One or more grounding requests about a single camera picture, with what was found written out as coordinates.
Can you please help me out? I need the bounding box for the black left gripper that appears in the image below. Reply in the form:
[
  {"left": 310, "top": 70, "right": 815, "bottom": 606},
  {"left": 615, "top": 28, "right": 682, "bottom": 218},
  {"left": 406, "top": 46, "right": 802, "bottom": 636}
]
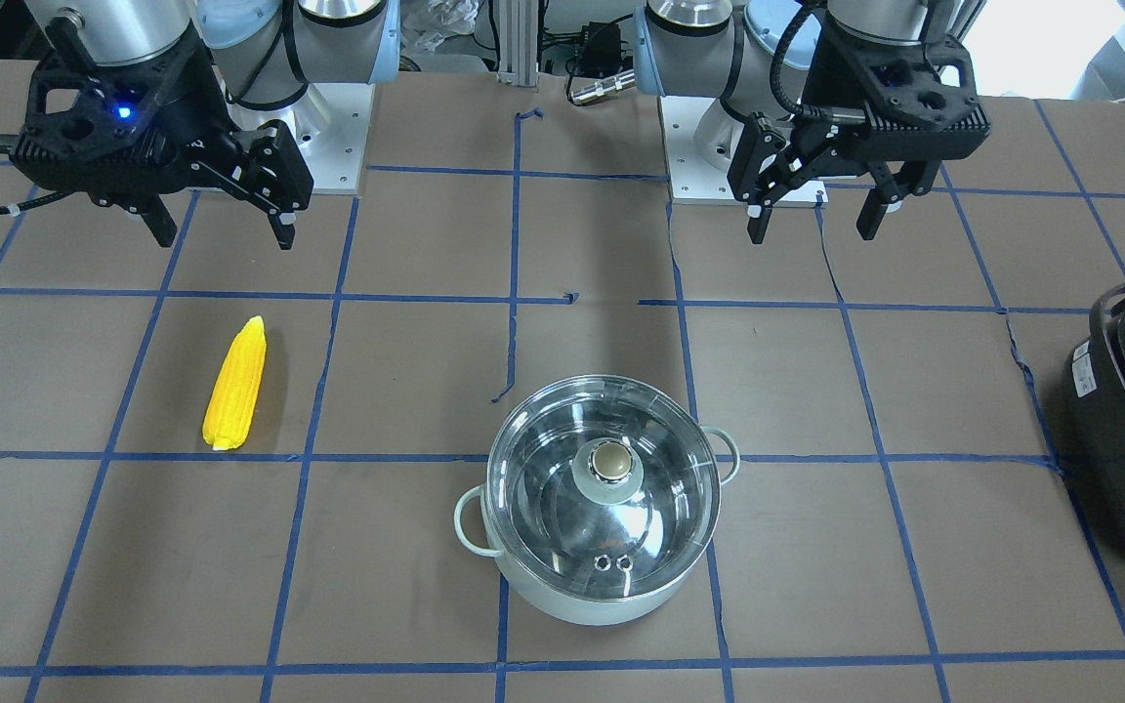
[{"left": 727, "top": 12, "right": 992, "bottom": 245}]

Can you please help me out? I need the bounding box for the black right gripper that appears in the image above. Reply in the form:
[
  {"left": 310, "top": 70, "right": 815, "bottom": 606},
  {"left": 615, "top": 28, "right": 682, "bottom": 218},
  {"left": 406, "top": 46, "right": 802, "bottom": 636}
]
[{"left": 10, "top": 21, "right": 315, "bottom": 252}]

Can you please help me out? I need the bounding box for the yellow corn cob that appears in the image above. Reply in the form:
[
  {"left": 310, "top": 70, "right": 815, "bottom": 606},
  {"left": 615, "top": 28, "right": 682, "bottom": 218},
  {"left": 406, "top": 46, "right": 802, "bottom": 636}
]
[{"left": 201, "top": 315, "right": 268, "bottom": 451}]

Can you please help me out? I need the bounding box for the glass pot lid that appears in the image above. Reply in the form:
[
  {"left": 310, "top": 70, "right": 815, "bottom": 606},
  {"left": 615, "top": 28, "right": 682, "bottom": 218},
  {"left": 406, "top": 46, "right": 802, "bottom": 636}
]
[{"left": 486, "top": 375, "right": 722, "bottom": 597}]

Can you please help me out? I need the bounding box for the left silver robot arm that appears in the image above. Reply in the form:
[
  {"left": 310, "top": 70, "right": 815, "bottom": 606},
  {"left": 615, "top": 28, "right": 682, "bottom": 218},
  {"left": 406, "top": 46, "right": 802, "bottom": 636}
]
[{"left": 633, "top": 1, "right": 991, "bottom": 244}]

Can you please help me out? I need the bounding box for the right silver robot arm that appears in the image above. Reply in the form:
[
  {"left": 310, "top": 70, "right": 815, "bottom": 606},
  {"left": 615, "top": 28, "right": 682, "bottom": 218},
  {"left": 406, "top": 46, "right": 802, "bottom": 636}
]
[{"left": 8, "top": 1, "right": 401, "bottom": 250}]

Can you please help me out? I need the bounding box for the pale green electric pot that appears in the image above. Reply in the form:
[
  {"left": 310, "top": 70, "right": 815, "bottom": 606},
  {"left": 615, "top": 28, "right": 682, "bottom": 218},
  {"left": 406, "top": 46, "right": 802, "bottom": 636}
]
[{"left": 453, "top": 375, "right": 743, "bottom": 627}]

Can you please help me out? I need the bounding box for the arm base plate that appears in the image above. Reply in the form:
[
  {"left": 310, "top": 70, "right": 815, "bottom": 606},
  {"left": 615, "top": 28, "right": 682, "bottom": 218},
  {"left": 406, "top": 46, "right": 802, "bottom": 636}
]
[
  {"left": 658, "top": 96, "right": 829, "bottom": 208},
  {"left": 230, "top": 83, "right": 376, "bottom": 195}
]

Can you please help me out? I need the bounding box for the aluminium frame post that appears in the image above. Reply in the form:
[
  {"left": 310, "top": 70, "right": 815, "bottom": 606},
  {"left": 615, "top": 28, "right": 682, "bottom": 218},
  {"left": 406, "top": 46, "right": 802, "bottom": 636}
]
[{"left": 491, "top": 1, "right": 545, "bottom": 92}]

